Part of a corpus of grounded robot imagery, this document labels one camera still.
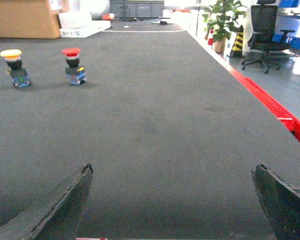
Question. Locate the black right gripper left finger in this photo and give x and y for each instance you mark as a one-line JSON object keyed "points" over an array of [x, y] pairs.
{"points": [[57, 215]]}

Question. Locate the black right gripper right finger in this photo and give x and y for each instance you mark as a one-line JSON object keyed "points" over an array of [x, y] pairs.
{"points": [[280, 202]]}

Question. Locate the dark conveyor belt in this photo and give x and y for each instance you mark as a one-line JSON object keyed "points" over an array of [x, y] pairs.
{"points": [[171, 135]]}

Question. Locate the black office chair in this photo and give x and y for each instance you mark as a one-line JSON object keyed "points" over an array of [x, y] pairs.
{"points": [[263, 19]]}

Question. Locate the red white traffic cone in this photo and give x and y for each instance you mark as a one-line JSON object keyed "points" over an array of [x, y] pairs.
{"points": [[210, 38]]}

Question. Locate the white flat box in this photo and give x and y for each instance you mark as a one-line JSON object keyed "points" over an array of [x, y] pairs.
{"points": [[79, 24]]}

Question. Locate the large cardboard box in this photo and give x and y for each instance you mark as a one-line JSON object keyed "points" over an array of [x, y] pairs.
{"points": [[28, 19]]}

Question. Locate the potted green plant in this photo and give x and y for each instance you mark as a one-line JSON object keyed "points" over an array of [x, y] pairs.
{"points": [[223, 20]]}

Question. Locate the grey storage crate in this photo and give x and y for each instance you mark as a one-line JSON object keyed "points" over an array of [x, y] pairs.
{"points": [[137, 8]]}

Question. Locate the red conveyor side rail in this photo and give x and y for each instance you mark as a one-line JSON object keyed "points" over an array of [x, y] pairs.
{"points": [[291, 123]]}

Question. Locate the red push button switch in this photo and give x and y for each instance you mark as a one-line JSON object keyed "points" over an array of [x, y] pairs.
{"points": [[75, 73]]}

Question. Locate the yellow push button switch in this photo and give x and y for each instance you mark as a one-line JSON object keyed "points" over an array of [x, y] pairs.
{"points": [[19, 74]]}

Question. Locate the yellow black striped post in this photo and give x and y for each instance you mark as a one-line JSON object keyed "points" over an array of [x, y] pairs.
{"points": [[237, 48]]}

